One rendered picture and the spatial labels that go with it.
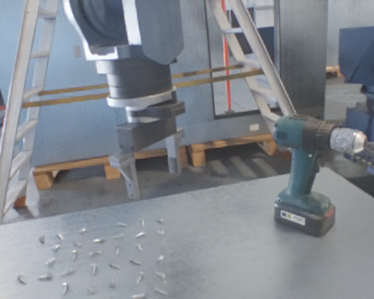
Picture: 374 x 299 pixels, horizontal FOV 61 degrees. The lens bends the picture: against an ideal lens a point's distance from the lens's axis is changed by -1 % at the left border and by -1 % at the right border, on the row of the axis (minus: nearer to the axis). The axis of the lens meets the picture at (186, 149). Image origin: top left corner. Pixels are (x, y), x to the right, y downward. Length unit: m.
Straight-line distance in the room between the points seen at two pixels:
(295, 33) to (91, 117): 1.75
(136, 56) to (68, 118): 2.15
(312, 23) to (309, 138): 2.26
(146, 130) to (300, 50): 2.28
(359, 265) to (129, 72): 0.53
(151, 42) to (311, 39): 2.36
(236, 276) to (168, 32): 0.44
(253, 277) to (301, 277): 0.08
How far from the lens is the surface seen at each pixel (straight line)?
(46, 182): 2.82
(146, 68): 0.59
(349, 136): 0.61
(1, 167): 2.03
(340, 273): 0.63
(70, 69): 2.62
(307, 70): 2.86
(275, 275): 0.61
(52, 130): 2.75
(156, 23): 0.57
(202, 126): 2.67
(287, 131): 0.64
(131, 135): 0.61
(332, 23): 6.78
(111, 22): 0.65
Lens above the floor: 1.06
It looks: 20 degrees down
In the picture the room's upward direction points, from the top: 7 degrees counter-clockwise
